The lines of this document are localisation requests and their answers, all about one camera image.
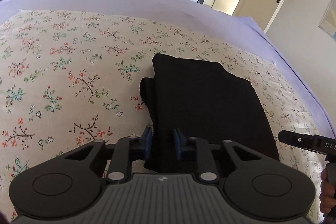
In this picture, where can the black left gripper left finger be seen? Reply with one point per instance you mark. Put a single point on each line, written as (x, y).
(108, 163)

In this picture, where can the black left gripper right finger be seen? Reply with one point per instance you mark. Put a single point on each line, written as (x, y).
(208, 163)

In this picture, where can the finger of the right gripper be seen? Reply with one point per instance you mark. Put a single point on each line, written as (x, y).
(303, 141)

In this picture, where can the black pants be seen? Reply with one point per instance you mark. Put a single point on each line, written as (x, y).
(203, 100)

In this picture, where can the right hand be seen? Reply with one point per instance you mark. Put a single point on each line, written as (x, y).
(327, 200)

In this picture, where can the floral bed cloth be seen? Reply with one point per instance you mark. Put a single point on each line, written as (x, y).
(70, 77)

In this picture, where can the lavender bed sheet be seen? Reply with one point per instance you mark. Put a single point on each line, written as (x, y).
(242, 32)

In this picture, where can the wall map poster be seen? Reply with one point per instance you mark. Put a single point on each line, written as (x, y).
(328, 21)

